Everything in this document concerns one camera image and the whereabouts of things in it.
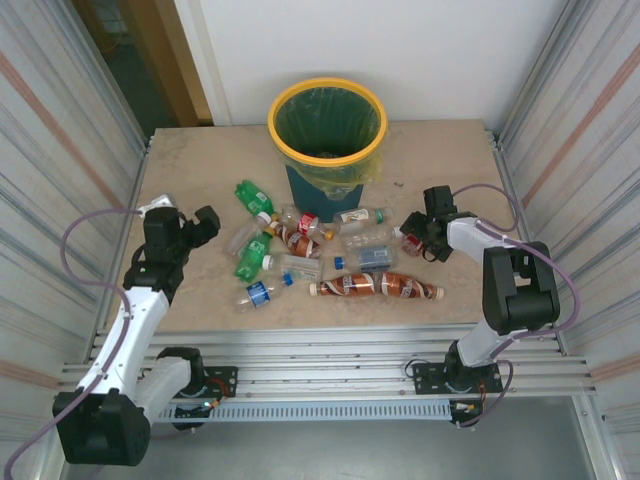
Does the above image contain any red label bottle white cap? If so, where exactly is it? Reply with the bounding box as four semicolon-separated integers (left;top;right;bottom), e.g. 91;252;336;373
399;233;426;258

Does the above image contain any plain clear bottle white cap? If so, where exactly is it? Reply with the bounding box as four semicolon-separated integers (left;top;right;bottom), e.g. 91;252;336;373
227;212;271;256

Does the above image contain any clear ribbed bottle white cap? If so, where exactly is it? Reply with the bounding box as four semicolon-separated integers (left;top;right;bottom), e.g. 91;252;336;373
342;225;405;251

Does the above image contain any dark label bottle blue cap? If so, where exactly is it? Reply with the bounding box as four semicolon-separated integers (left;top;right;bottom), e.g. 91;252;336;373
333;244;401;274

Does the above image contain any green plastic soda bottle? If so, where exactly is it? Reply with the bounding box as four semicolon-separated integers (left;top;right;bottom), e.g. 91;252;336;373
234;179;275;219
234;230;275;280

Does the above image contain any brown coffee drink bottle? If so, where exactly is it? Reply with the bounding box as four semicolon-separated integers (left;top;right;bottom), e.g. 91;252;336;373
267;215;324;259
308;272;380;297
379;272;445;301

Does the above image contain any clear bottle green cap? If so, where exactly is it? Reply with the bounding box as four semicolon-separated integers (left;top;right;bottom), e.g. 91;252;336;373
332;206;395;235

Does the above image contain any blue label water bottle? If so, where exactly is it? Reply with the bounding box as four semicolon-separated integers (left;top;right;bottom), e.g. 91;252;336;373
233;273;295;315

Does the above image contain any red label bottle orange cap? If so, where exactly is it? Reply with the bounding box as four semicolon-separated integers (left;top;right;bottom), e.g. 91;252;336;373
281;203;336;241

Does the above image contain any square clear bottle white cap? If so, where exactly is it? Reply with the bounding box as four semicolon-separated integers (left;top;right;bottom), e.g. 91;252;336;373
262;253;324;282

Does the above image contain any blue bin yellow rim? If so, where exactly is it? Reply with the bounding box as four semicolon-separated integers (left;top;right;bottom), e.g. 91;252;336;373
267;76;390;225

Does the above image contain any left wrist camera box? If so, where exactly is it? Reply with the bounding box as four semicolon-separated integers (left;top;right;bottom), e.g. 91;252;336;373
137;193;180;215

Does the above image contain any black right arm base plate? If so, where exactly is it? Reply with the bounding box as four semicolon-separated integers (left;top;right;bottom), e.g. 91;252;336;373
412;362;504;396

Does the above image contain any aluminium rail frame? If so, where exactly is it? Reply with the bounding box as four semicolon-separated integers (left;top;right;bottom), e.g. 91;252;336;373
54;322;601;404

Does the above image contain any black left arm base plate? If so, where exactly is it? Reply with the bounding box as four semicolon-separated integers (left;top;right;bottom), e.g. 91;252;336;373
148;366;239;400

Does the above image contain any base power wire bundle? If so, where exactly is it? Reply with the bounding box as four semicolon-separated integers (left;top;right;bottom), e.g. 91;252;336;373
173;380;237;419
449;382;489;419

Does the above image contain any wooden door frame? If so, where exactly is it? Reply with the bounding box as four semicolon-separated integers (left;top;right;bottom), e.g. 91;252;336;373
72;0;214;129

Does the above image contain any grey slotted cable duct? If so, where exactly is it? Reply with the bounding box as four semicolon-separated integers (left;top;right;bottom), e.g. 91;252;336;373
149;403;451;424

